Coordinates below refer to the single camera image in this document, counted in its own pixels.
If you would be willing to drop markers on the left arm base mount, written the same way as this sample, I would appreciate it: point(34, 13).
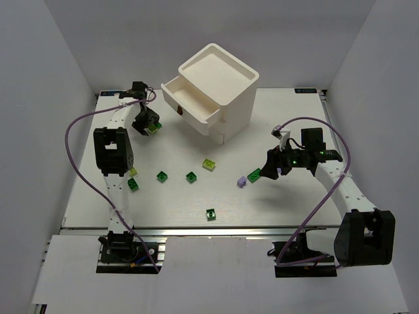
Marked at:
point(132, 258)

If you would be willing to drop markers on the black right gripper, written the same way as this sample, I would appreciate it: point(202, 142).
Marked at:
point(278, 160)

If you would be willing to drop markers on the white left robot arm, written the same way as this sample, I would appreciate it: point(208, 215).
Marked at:
point(114, 154)

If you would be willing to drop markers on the lilac small lego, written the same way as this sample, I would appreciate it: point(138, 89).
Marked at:
point(241, 182)

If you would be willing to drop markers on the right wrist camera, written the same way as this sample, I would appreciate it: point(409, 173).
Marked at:
point(281, 133)

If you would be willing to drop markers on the dark green lego middle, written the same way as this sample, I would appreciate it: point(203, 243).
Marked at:
point(191, 177)

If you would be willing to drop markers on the dark green lego left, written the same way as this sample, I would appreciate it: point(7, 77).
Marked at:
point(132, 184)

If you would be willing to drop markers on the dark green lego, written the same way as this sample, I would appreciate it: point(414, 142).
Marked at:
point(191, 177)
point(210, 214)
point(161, 176)
point(132, 184)

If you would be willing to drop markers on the dark green lego front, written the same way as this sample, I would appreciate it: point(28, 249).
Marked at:
point(210, 214)

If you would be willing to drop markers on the green long lego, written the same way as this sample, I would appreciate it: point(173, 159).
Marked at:
point(254, 175)

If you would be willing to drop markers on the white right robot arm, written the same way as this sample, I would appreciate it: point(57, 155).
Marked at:
point(366, 234)

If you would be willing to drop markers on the white drawer cabinet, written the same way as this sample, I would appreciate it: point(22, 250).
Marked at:
point(228, 81)

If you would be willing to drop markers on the lime lego brick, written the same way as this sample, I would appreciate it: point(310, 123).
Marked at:
point(133, 172)
point(208, 164)
point(152, 128)

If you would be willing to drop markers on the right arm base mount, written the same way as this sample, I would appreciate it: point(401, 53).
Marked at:
point(305, 264)

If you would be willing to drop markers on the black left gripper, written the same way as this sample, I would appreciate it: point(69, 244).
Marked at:
point(144, 121)

